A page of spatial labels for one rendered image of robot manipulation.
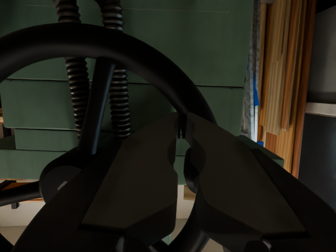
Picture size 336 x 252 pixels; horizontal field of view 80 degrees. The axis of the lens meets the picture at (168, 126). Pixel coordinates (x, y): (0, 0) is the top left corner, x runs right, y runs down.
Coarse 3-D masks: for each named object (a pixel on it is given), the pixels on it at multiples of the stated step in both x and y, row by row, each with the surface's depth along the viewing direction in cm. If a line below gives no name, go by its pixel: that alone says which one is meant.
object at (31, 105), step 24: (0, 96) 36; (24, 96) 36; (48, 96) 36; (144, 96) 36; (216, 96) 36; (240, 96) 36; (24, 120) 37; (48, 120) 37; (72, 120) 37; (144, 120) 37; (216, 120) 37; (240, 120) 37
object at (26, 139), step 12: (24, 132) 37; (36, 132) 37; (48, 132) 37; (60, 132) 37; (72, 132) 37; (108, 132) 37; (132, 132) 38; (24, 144) 38; (36, 144) 38; (48, 144) 38; (60, 144) 38; (72, 144) 38; (180, 144) 38
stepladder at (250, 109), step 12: (252, 24) 112; (252, 36) 113; (252, 48) 114; (252, 60) 115; (252, 72) 112; (252, 84) 114; (252, 96) 115; (252, 108) 116; (252, 120) 118; (240, 132) 126; (252, 132) 119
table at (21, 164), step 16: (0, 144) 41; (256, 144) 48; (0, 160) 38; (16, 160) 38; (32, 160) 38; (48, 160) 38; (176, 160) 38; (0, 176) 39; (16, 176) 39; (32, 176) 39
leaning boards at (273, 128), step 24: (288, 0) 142; (312, 0) 140; (264, 24) 167; (288, 24) 145; (312, 24) 141; (264, 48) 184; (288, 48) 148; (264, 72) 177; (288, 72) 149; (264, 96) 178; (288, 96) 150; (264, 120) 179; (288, 120) 157; (264, 144) 199; (288, 144) 164; (288, 168) 166
